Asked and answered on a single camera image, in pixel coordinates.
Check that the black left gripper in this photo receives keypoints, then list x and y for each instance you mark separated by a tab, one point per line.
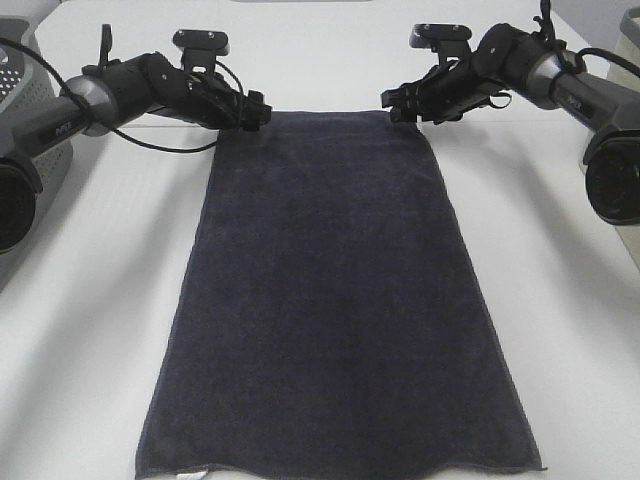
212	103

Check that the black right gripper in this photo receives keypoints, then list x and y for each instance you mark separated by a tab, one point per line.
444	94

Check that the dark navy towel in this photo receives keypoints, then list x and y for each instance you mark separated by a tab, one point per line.
330	324

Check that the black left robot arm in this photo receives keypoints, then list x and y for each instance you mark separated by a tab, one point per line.
110	94

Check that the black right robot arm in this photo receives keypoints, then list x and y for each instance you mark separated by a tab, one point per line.
539	67

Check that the grey perforated plastic basket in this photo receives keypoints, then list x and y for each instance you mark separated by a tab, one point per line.
31	180

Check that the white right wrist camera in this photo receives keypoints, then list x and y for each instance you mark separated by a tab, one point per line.
447	41

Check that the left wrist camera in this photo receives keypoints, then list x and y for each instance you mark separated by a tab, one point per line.
200	49

